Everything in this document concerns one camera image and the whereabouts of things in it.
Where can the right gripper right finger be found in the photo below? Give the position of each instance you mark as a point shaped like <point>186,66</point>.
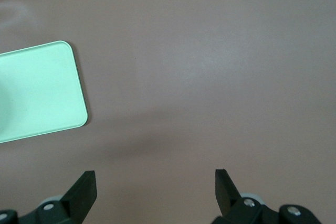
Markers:
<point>227,197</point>

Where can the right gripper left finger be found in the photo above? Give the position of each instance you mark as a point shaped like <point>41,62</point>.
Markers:
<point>76,203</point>

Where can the light green rectangular tray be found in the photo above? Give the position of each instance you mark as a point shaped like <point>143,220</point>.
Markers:
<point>39,90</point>

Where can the brown table cover mat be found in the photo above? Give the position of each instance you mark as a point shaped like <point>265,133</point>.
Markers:
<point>210,77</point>

